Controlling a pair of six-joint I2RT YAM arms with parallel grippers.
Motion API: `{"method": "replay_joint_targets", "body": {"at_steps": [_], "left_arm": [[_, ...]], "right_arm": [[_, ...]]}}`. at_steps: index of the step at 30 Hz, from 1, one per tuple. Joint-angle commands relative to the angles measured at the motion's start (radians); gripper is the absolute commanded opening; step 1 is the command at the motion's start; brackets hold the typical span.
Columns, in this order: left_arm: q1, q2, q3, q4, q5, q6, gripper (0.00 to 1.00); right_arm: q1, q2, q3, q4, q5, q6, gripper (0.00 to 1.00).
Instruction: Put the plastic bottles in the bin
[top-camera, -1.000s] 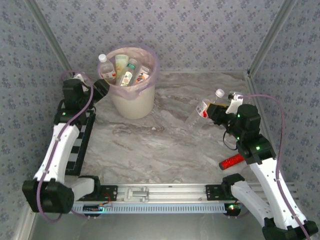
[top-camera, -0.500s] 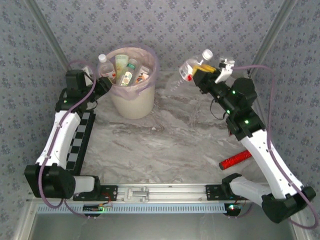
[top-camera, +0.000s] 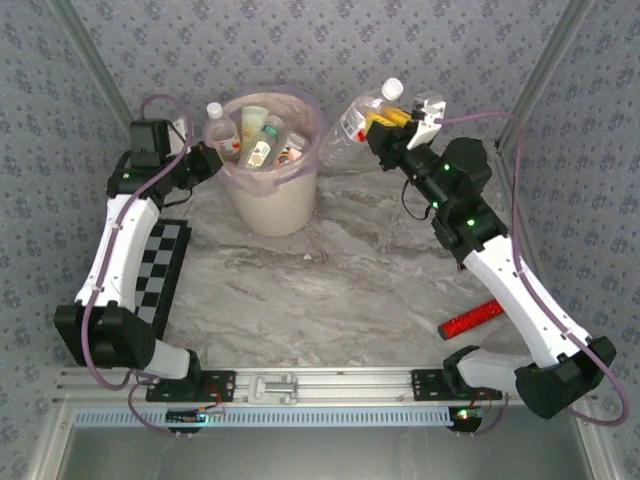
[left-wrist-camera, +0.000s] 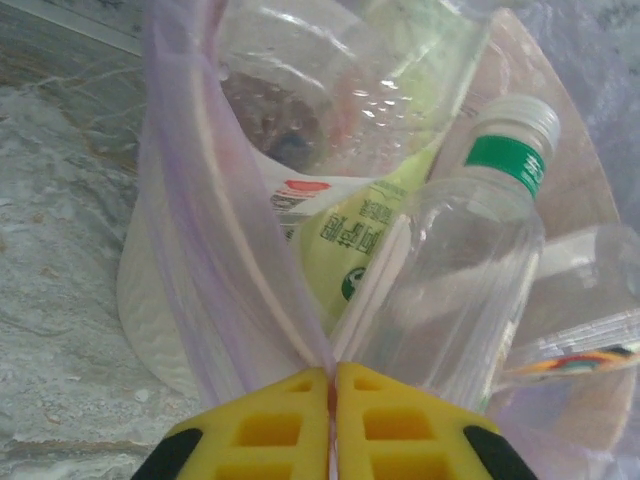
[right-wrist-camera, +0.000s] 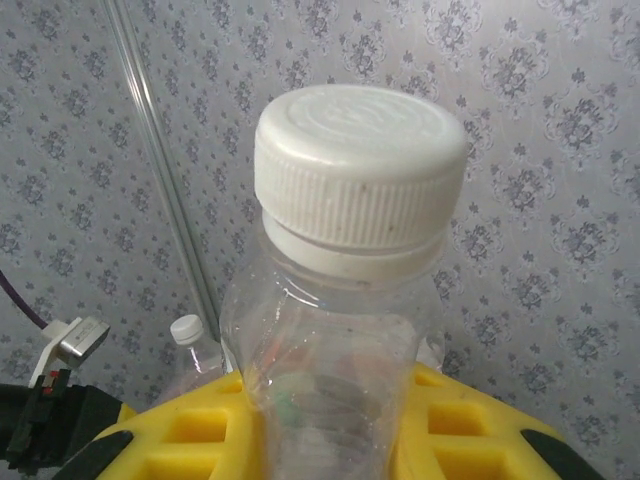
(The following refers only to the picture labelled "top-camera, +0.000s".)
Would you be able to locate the clear bottle red white label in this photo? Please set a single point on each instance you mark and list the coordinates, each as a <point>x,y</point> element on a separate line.
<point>350,125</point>
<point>223,132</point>

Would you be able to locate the green tea bottle white cap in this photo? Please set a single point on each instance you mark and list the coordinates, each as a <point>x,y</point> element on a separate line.
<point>252,122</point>

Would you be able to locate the white orange label bottle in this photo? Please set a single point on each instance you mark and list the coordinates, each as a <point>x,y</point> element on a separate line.
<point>289,156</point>

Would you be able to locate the small white green label bottle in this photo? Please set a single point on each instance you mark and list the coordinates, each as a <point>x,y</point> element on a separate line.
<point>258,154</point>

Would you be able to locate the clear bottle green band label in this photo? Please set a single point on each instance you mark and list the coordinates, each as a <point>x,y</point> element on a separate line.
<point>272,132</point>

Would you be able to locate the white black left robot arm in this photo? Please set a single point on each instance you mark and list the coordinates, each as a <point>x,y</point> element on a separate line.
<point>120,240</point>

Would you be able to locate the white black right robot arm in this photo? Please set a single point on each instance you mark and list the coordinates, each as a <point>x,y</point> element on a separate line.
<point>525,310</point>

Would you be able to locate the pink translucent bin liner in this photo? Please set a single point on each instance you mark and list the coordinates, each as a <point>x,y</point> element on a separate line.
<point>310,150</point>

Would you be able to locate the cream plastic waste bin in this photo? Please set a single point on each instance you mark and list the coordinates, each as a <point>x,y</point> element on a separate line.
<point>275,210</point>

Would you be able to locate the black grey checkerboard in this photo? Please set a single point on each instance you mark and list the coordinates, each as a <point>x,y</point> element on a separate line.
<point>160,270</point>

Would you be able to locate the small circuit board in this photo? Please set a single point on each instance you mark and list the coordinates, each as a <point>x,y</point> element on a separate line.
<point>465,416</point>
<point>185,416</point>

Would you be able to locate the aluminium frame post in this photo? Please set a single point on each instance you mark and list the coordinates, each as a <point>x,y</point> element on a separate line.
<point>106,75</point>
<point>540,75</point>

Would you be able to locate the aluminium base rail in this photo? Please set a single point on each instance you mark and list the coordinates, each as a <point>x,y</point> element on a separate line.
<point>350,385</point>

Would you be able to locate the grey metal rail bracket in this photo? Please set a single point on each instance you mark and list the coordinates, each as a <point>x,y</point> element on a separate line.
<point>272,389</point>

